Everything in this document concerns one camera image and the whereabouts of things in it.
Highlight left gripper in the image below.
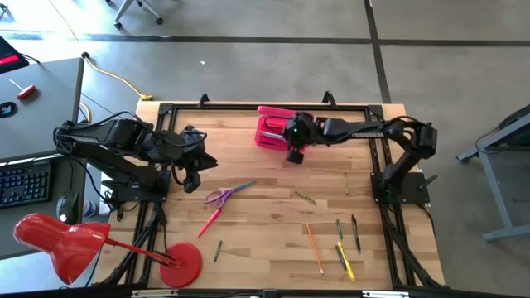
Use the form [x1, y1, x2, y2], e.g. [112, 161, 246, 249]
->
[173, 138, 219, 171]

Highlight purple pink scissors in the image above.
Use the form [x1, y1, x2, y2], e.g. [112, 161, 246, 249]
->
[204, 180, 257, 209]

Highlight pink plastic supply box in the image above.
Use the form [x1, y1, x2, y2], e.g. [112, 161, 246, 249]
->
[253, 105, 299, 151]

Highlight pink pen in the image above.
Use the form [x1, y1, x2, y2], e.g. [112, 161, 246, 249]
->
[196, 207, 224, 239]

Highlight black pen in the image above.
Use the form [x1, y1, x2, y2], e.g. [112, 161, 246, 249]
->
[350, 214, 362, 255]

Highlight orange pencil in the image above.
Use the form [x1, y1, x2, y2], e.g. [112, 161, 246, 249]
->
[305, 222, 325, 276]

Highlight white blue cup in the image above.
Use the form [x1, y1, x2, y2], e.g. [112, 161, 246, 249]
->
[81, 198, 98, 219]

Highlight dark green pen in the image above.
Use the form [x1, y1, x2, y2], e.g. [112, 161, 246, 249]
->
[334, 244, 347, 271]

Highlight yellow highlighter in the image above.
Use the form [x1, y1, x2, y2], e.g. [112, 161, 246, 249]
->
[336, 241, 357, 283]

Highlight black computer mouse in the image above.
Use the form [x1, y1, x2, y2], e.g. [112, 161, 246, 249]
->
[55, 190, 80, 225]

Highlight grey office chair base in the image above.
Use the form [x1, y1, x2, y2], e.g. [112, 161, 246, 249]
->
[105, 0, 165, 31]

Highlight red desk lamp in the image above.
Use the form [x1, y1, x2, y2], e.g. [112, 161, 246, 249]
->
[12, 212, 204, 290]

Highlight grey desk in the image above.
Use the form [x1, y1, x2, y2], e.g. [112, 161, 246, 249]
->
[0, 56, 88, 260]

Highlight black keyboard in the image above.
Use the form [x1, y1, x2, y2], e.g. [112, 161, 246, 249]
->
[0, 160, 53, 209]

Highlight round black logo sticker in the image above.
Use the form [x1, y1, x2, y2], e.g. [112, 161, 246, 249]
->
[0, 100, 19, 119]

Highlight black device red stripe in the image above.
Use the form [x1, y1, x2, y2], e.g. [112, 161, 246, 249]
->
[0, 35, 31, 75]

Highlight grey metal table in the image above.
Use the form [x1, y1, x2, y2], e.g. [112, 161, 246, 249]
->
[456, 103, 530, 244]

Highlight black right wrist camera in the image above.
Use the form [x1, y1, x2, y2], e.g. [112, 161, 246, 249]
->
[285, 147, 306, 166]

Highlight black aluminium table frame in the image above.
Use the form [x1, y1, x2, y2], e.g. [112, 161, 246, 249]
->
[99, 101, 448, 291]

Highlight silver aluminium rail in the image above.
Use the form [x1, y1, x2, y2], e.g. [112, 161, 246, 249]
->
[131, 288, 180, 298]
[362, 289, 410, 298]

